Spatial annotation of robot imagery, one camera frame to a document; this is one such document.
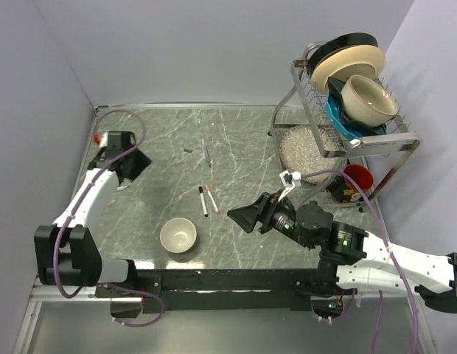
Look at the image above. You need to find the blue dish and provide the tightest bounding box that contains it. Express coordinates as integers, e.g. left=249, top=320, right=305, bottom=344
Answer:
left=325, top=77, right=386, bottom=141

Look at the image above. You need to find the white ceramic bowl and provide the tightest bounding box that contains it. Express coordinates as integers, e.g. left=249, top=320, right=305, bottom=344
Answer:
left=159, top=218, right=197, bottom=254

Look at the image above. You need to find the cream plate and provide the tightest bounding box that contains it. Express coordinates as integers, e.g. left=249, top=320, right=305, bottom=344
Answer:
left=310, top=45, right=386, bottom=95

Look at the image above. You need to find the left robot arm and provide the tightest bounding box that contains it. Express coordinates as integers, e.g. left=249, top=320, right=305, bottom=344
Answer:
left=34, top=131, right=151, bottom=296

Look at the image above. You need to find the black plate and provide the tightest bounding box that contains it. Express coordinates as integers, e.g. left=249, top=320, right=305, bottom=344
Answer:
left=308, top=32, right=378, bottom=72

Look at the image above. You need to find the white pen pink tip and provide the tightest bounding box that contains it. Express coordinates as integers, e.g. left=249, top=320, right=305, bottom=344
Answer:
left=206, top=191, right=220, bottom=214

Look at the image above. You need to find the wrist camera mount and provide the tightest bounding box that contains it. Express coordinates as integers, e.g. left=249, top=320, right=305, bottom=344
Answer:
left=93, top=133, right=108, bottom=148
left=277, top=170, right=302, bottom=202

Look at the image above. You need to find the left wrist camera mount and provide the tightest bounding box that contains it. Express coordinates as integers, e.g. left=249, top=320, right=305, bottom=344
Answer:
left=93, top=133, right=108, bottom=148

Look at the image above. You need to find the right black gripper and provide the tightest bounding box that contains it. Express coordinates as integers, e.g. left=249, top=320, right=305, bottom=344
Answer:
left=226, top=189, right=315, bottom=249

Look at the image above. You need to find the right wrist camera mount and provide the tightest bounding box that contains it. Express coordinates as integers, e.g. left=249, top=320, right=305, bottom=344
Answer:
left=277, top=170, right=302, bottom=202

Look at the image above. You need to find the red cup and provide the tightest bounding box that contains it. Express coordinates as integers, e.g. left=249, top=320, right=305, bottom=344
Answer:
left=343, top=164, right=374, bottom=190

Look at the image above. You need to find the clear textured glass plate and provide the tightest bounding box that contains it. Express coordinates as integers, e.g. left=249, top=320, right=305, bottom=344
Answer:
left=279, top=125, right=346, bottom=175

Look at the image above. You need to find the metal dish rack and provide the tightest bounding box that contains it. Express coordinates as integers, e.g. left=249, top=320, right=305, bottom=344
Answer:
left=268, top=41, right=422, bottom=204

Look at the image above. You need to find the cream bowl on rack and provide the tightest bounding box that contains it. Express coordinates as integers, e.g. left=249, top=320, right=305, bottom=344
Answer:
left=341, top=75, right=399, bottom=127

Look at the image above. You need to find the black base bar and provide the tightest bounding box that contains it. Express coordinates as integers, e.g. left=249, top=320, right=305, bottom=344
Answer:
left=95, top=268, right=358, bottom=319

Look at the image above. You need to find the white pen black tip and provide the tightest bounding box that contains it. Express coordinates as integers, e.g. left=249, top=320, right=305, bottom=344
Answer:
left=199, top=193, right=209, bottom=218

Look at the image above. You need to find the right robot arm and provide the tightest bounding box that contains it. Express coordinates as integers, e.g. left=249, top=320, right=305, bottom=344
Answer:
left=227, top=192, right=457, bottom=313

